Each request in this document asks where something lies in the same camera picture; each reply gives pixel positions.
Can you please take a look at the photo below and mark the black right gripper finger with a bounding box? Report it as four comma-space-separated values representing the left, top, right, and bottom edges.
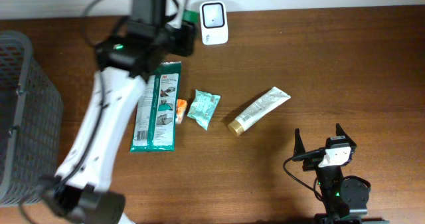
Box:
293, 128, 305, 155
335, 123, 347, 137

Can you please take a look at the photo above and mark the white tube with gold cap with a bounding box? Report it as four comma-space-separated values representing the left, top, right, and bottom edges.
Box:
228, 87, 291, 136

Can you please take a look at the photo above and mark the orange small packet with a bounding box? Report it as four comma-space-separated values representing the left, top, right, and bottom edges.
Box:
175, 99, 188, 124

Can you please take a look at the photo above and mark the teal snack packet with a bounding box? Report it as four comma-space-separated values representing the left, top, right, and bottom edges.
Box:
187, 90, 221, 130

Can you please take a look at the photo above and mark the green white 3M package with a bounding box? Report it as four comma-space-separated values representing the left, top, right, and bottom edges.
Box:
130, 62, 181, 153

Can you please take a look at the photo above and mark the green lid glass jar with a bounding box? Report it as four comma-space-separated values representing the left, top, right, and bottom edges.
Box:
183, 10, 199, 24

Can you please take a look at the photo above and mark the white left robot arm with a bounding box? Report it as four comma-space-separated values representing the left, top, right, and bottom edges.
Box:
39, 20, 196, 223

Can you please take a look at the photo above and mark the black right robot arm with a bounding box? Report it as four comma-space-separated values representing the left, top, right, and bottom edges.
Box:
283, 124, 388, 223

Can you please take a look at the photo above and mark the white barcode scanner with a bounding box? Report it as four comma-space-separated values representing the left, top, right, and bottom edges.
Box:
199, 1, 228, 45

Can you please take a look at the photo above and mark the grey plastic mesh basket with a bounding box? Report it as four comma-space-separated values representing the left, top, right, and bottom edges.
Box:
1, 31, 64, 207

